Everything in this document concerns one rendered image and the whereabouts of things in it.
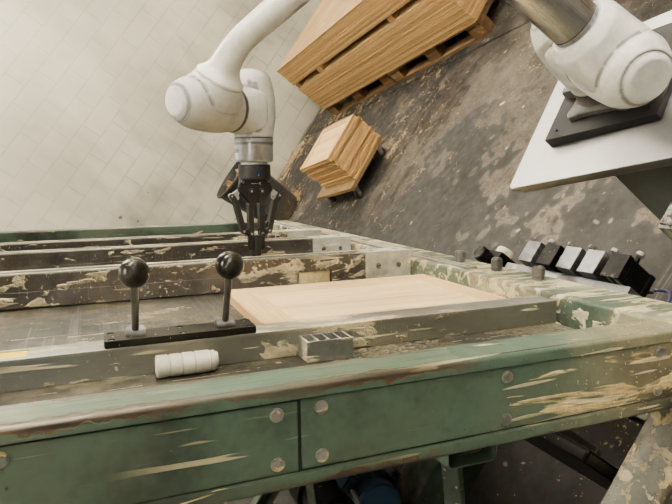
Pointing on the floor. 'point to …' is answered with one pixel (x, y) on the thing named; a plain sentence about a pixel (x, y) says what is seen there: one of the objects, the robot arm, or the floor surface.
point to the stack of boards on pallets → (376, 45)
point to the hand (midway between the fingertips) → (256, 249)
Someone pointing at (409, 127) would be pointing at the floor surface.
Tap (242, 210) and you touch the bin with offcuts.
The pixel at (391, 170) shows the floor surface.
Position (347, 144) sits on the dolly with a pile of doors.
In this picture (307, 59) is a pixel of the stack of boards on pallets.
